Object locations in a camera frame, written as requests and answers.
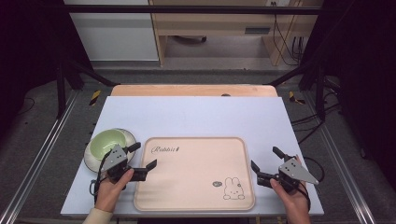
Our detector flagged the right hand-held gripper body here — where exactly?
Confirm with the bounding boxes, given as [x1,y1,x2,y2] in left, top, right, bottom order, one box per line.
[256,153,320,193]

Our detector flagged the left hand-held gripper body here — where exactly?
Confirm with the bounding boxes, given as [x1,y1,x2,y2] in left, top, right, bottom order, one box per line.
[101,144,148,188]

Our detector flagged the green and white bowl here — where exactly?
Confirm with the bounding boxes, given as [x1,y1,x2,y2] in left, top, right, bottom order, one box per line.
[83,128,138,174]

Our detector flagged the person's right hand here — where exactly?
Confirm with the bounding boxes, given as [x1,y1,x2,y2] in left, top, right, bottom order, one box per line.
[269,155,312,224]

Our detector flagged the person's left hand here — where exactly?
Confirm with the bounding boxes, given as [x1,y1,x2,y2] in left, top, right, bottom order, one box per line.
[93,167,135,214]

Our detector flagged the pink tray with rabbit print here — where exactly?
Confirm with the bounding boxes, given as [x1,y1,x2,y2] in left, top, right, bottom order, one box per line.
[133,135,256,213]

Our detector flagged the yellow and black tape piece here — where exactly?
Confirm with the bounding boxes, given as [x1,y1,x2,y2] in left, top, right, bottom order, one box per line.
[288,91,306,105]
[89,90,103,106]

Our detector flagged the white table board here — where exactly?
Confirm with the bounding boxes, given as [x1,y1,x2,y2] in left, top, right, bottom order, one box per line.
[60,95,325,217]

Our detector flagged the black metal stand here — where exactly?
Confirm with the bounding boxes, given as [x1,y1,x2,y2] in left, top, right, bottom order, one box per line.
[55,59,121,119]
[266,60,328,123]

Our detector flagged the wooden table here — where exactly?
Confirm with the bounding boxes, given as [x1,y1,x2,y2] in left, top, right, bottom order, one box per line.
[110,83,279,98]

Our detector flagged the white cabinet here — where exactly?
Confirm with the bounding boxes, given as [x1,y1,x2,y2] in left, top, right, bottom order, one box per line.
[63,0,160,62]

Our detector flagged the dark curtain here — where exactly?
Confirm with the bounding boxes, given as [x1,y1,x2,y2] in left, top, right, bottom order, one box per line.
[0,0,92,139]
[300,0,396,188]

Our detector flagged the light wooden desk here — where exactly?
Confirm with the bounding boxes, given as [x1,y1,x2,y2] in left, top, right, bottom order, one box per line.
[148,0,325,67]

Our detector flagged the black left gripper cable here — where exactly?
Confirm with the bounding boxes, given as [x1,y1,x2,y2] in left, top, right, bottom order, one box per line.
[89,149,114,204]

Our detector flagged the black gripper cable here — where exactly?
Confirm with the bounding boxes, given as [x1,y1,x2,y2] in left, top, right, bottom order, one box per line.
[297,156,326,213]
[89,149,114,204]

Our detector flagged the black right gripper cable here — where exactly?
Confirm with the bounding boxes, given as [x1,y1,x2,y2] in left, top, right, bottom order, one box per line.
[297,156,326,213]

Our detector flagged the black floor cables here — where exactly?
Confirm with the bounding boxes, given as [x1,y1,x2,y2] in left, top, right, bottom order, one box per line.
[290,78,344,146]

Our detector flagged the aluminium floor rail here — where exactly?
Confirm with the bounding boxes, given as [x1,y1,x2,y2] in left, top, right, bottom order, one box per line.
[0,90,80,224]
[303,91,378,224]

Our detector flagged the thin black floor cable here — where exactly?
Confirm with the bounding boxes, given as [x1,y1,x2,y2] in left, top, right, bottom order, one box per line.
[17,96,36,117]

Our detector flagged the black cables at desk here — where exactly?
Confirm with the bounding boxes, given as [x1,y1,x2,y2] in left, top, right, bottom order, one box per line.
[271,1,305,67]

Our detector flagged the black horizontal frame bar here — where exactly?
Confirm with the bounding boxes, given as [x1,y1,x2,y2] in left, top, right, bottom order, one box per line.
[62,4,323,15]

